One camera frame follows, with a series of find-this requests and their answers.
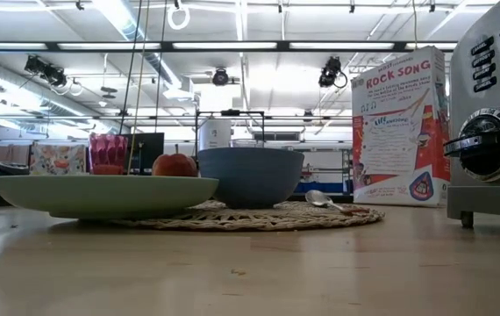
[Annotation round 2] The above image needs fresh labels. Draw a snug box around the blue bowl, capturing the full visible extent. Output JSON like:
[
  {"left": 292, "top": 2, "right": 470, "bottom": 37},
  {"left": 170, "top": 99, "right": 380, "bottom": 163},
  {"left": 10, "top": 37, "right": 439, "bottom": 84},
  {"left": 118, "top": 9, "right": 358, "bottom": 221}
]
[{"left": 196, "top": 147, "right": 305, "bottom": 210}]

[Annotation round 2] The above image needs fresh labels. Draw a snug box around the red apple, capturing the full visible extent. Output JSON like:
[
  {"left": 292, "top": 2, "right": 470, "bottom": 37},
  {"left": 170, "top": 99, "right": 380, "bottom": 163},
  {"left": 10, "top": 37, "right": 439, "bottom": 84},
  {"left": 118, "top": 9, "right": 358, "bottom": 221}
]
[{"left": 151, "top": 143, "right": 199, "bottom": 178}]

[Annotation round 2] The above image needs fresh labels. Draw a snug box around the metal spoon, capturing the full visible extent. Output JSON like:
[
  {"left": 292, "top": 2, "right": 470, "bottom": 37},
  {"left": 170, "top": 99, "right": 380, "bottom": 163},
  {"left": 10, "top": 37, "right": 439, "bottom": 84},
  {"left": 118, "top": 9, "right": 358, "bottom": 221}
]
[{"left": 304, "top": 189, "right": 370, "bottom": 216}]

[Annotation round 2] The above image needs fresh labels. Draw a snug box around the white red cereal box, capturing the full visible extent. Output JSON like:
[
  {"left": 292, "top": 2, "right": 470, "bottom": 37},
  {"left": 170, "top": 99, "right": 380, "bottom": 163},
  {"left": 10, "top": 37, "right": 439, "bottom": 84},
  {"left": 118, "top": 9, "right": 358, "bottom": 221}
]
[{"left": 350, "top": 46, "right": 452, "bottom": 208}]

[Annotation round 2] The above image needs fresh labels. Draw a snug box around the green plate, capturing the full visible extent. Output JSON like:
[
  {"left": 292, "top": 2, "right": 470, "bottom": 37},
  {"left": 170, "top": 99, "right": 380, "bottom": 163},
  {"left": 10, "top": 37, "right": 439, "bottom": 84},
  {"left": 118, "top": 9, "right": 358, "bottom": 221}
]
[{"left": 0, "top": 174, "right": 220, "bottom": 220}]

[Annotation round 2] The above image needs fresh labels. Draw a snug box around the round woven placemat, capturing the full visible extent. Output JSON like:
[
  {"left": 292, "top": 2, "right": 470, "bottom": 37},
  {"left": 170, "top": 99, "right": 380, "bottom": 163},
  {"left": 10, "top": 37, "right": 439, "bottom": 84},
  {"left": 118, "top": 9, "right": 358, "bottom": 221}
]
[{"left": 109, "top": 199, "right": 386, "bottom": 233}]

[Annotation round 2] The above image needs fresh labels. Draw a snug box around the blue panel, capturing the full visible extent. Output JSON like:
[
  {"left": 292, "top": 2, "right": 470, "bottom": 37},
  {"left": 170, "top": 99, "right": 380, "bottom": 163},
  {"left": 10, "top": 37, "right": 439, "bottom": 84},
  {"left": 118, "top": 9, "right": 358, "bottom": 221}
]
[{"left": 296, "top": 182, "right": 352, "bottom": 195}]

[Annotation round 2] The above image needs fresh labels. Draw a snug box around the black monitor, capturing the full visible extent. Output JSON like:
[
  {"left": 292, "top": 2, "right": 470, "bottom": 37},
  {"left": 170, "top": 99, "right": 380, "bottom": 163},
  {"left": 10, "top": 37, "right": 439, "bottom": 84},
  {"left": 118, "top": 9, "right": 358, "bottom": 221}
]
[{"left": 129, "top": 132, "right": 166, "bottom": 176}]

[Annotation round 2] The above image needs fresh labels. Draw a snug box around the red plastic cup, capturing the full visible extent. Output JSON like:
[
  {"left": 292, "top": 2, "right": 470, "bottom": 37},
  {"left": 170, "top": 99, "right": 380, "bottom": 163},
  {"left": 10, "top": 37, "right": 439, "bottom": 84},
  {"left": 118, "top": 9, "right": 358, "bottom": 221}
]
[{"left": 88, "top": 133, "right": 129, "bottom": 176}]

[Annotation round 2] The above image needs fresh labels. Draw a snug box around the floral patterned box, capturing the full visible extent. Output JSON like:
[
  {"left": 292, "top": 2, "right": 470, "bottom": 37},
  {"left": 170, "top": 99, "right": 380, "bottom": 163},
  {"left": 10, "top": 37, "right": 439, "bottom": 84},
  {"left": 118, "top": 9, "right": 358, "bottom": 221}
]
[{"left": 29, "top": 142, "right": 88, "bottom": 176}]

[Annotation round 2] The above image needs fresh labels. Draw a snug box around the black bin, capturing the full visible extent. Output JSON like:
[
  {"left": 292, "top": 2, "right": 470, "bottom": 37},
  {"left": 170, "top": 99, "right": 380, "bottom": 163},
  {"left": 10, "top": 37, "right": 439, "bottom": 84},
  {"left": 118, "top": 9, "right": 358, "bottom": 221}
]
[{"left": 0, "top": 161, "right": 31, "bottom": 176}]

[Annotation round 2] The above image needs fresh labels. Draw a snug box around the black overhead camera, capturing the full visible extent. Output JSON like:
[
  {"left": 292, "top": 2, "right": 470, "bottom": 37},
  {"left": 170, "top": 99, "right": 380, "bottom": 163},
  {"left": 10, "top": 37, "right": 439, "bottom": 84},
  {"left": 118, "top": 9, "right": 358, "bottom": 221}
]
[{"left": 211, "top": 68, "right": 231, "bottom": 87}]

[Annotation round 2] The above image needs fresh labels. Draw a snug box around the black rig-mounted camera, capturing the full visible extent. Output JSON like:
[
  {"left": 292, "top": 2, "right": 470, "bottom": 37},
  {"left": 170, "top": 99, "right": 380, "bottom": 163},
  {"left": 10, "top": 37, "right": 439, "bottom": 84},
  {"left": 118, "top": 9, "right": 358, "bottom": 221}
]
[
  {"left": 24, "top": 54, "right": 68, "bottom": 88},
  {"left": 318, "top": 55, "right": 348, "bottom": 89}
]

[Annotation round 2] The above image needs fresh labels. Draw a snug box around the black hanging cable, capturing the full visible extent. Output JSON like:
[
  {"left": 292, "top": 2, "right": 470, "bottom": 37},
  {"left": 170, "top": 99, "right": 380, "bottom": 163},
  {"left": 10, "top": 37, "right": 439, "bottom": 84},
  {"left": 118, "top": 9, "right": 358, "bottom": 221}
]
[
  {"left": 119, "top": 0, "right": 145, "bottom": 135},
  {"left": 154, "top": 0, "right": 168, "bottom": 133}
]

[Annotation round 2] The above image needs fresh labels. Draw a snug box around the white cable ring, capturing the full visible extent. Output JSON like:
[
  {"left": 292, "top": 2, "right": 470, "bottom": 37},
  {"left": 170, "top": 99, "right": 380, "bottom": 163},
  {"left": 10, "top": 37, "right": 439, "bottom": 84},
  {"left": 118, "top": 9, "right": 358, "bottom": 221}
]
[{"left": 167, "top": 2, "right": 191, "bottom": 31}]

